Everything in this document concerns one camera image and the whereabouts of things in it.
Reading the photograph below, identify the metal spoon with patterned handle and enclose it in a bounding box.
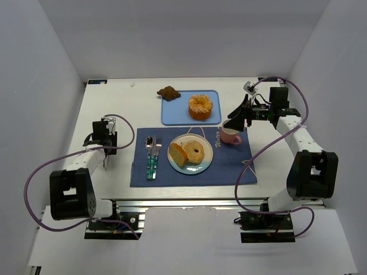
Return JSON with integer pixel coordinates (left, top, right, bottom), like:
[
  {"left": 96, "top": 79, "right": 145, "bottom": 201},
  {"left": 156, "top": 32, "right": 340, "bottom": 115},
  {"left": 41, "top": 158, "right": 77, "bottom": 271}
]
[{"left": 145, "top": 136, "right": 153, "bottom": 180}]

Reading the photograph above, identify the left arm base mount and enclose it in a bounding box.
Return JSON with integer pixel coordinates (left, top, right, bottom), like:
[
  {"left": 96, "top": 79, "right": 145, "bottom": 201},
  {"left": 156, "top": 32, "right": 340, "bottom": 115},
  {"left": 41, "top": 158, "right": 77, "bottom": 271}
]
[{"left": 84, "top": 200, "right": 146, "bottom": 241}]

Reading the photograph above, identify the aluminium table edge rail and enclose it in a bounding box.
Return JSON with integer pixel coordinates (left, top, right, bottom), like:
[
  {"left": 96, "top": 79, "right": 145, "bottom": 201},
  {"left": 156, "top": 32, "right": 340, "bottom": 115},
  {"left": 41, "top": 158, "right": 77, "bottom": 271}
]
[{"left": 114, "top": 197, "right": 326, "bottom": 210}]

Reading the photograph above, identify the sugared orange bundt cake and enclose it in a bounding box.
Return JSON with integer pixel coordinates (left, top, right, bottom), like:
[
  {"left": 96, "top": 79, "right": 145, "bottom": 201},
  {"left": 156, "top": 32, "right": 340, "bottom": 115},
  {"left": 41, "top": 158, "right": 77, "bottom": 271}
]
[{"left": 188, "top": 94, "right": 213, "bottom": 120}]

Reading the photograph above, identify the light blue plastic tray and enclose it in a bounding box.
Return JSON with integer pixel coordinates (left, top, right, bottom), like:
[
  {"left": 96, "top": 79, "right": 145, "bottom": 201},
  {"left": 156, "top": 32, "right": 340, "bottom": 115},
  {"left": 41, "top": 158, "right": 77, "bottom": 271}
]
[{"left": 161, "top": 90, "right": 222, "bottom": 126}]

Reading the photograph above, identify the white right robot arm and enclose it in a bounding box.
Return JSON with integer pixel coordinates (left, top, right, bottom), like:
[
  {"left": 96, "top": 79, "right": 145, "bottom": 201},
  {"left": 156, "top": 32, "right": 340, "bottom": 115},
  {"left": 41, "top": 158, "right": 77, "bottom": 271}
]
[{"left": 224, "top": 87, "right": 338, "bottom": 214}]

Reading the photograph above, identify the cream plate with leaf pattern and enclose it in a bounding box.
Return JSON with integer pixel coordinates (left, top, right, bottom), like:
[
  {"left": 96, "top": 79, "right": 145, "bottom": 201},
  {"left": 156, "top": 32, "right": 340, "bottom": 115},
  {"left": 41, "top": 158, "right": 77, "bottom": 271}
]
[{"left": 167, "top": 133, "right": 213, "bottom": 175}]

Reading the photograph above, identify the metal fork with patterned handle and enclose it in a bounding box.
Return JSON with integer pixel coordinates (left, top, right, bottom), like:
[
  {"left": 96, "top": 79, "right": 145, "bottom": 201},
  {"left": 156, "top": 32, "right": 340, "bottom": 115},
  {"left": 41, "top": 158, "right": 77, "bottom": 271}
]
[{"left": 153, "top": 136, "right": 162, "bottom": 180}]

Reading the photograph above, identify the pink ceramic mug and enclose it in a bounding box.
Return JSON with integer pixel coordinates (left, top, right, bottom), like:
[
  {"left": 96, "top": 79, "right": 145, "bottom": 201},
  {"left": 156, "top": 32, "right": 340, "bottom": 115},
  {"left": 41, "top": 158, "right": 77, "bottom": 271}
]
[{"left": 220, "top": 119, "right": 242, "bottom": 145}]

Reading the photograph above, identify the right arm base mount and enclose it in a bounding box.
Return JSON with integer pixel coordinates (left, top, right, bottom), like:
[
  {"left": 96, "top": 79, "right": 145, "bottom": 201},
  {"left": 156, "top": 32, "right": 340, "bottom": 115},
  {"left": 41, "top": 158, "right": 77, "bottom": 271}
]
[{"left": 233, "top": 209, "right": 295, "bottom": 243}]

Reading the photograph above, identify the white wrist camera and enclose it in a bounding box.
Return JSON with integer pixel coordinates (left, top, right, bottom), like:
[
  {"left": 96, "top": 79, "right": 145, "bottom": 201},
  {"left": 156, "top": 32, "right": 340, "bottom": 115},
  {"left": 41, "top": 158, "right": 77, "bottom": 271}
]
[{"left": 243, "top": 81, "right": 257, "bottom": 96}]

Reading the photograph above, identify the blue fabric placemat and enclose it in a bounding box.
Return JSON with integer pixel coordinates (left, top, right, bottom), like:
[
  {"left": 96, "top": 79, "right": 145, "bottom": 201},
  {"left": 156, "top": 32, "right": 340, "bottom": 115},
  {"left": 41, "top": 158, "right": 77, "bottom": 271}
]
[{"left": 130, "top": 127, "right": 252, "bottom": 187}]

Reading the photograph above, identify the brown chocolate croissant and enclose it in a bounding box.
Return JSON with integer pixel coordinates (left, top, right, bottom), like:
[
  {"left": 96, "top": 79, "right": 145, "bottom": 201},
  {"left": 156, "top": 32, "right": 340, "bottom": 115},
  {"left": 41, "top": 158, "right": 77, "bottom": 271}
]
[{"left": 157, "top": 86, "right": 181, "bottom": 101}]

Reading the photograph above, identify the glazed ring doughnut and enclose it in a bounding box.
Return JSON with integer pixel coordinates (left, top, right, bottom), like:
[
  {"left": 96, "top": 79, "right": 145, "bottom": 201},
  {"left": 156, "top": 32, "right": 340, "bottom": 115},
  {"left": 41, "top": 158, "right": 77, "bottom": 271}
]
[{"left": 182, "top": 140, "right": 205, "bottom": 164}]

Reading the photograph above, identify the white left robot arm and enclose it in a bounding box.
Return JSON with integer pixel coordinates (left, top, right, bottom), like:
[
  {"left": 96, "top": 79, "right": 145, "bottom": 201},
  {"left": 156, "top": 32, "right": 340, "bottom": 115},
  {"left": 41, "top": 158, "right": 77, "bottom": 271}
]
[{"left": 49, "top": 117, "right": 118, "bottom": 220}]

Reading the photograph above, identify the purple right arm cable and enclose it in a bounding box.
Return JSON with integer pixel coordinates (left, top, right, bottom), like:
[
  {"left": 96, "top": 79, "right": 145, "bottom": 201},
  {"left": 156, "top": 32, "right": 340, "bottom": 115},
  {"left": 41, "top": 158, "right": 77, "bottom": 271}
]
[{"left": 234, "top": 76, "right": 315, "bottom": 238}]

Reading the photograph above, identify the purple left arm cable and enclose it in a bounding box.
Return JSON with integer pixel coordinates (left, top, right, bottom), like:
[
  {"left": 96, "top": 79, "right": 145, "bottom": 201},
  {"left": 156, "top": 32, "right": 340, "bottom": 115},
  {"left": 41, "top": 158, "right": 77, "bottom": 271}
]
[{"left": 24, "top": 115, "right": 140, "bottom": 240}]

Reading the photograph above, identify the metal knife with patterned handle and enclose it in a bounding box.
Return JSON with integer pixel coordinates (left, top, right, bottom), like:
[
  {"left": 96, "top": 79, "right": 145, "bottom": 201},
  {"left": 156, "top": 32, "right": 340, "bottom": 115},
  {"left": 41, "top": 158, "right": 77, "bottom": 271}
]
[{"left": 150, "top": 135, "right": 157, "bottom": 180}]

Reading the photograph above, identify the yellow sponge cake slice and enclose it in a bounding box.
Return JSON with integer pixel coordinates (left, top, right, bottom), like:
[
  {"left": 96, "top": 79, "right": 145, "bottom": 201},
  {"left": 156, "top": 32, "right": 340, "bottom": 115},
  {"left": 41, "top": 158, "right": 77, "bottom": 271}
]
[{"left": 169, "top": 143, "right": 188, "bottom": 167}]

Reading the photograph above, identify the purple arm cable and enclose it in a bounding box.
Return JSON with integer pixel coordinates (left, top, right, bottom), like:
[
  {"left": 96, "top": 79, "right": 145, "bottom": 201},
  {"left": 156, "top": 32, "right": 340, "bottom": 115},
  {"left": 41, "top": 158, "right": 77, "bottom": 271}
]
[
  {"left": 24, "top": 115, "right": 140, "bottom": 240},
  {"left": 234, "top": 76, "right": 315, "bottom": 238}
]

